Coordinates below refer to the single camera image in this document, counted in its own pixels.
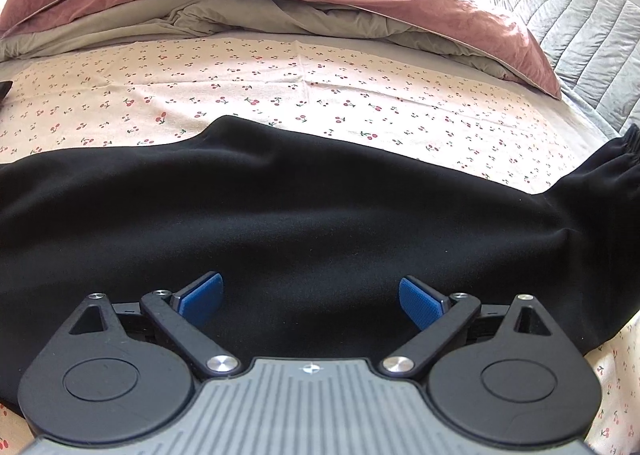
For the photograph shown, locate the black pants with elastic cuffs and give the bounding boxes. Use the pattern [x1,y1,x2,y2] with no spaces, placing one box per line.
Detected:
[0,115,640,428]

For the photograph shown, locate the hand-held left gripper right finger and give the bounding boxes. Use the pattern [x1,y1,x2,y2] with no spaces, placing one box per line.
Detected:
[378,276,556,378]

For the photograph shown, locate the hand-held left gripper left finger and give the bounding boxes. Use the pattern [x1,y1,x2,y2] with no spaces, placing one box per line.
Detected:
[67,271,243,378]

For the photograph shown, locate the cherry print sheet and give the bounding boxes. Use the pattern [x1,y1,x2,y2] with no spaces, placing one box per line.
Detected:
[0,32,640,455]

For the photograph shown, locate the grey folded blanket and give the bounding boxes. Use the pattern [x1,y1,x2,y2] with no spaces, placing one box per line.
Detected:
[0,0,521,80]

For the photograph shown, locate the grey quilted headboard cushion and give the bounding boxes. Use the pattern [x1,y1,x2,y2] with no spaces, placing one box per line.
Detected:
[487,0,640,136]

